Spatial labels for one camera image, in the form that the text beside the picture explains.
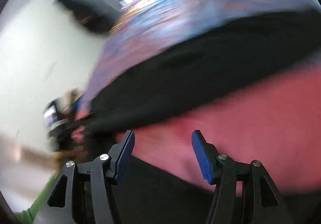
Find person's green shirt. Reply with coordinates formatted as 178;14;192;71
15;175;59;224

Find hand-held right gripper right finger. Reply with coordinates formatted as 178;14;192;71
192;130;293;224

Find black pants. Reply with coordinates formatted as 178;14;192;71
75;9;321;139

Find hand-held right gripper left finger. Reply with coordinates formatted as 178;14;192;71
33;130;135;224

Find person's left forearm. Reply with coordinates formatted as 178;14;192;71
0;136;61;174

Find multicolour striped satin bedspread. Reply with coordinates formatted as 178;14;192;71
75;0;321;194

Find hanging dark clothes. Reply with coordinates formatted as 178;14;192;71
56;0;123;36

